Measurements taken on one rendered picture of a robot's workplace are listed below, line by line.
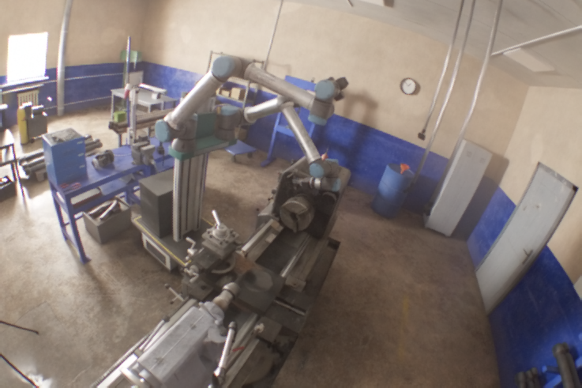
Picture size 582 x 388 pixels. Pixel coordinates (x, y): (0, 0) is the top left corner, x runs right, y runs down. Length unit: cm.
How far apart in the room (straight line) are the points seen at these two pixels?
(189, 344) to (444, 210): 477
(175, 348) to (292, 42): 536
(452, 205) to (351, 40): 367
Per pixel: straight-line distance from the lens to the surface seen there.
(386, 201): 481
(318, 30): 546
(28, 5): 754
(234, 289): 133
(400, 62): 515
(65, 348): 259
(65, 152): 259
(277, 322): 157
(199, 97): 153
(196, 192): 256
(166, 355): 111
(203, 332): 115
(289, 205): 196
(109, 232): 321
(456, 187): 506
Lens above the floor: 218
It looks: 24 degrees down
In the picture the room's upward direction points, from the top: 16 degrees clockwise
